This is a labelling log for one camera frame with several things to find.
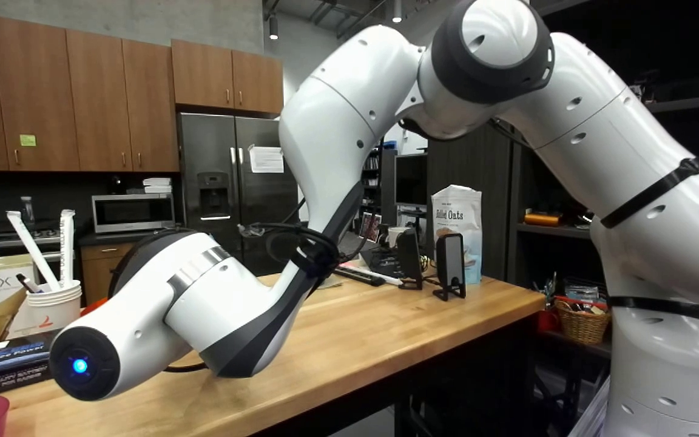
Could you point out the white blue coffee bag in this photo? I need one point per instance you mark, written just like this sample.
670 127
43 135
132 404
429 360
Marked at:
459 220

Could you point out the paper sheet on refrigerator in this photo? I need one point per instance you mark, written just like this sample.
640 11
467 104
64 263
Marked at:
266 159

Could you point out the black flat box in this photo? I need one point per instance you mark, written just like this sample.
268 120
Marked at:
1 360

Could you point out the stainless steel refrigerator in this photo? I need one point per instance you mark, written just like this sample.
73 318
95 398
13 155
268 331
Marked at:
219 184

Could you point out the black pink marker tray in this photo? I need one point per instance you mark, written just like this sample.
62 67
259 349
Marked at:
362 274

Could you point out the brown upper cabinets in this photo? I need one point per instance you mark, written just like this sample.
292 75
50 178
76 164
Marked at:
84 98

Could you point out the wicker basket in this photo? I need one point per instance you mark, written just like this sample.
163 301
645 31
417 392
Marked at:
583 324

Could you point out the short white stick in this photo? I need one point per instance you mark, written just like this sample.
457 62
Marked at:
66 244

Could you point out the black shelf unit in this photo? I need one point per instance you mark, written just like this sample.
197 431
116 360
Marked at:
545 244

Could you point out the green sticky note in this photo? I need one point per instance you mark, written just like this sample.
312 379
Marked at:
27 141

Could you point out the black upright device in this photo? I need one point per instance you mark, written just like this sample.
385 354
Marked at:
411 258

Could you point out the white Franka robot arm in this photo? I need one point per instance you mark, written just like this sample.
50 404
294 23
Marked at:
351 122

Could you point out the silver microwave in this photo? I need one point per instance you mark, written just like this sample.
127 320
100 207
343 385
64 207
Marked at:
132 215

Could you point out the black oven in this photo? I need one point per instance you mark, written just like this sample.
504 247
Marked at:
1 244

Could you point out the black phone on stand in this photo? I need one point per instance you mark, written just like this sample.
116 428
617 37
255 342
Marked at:
450 263

